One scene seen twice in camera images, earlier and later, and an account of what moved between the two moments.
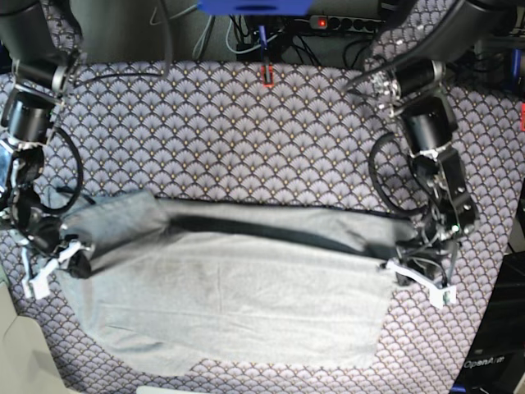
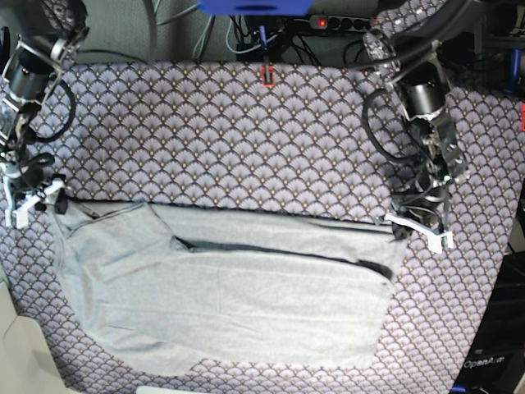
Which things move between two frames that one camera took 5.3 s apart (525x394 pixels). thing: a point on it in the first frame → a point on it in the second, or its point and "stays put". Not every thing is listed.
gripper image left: x=46 y=232 → x=33 y=172
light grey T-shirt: x=170 y=286 stays put
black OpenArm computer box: x=495 y=359 stays put
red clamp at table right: x=522 y=116 stays put
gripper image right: x=429 y=254 → x=422 y=200
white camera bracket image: x=38 y=287 → x=20 y=217
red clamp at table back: x=271 y=83 stays put
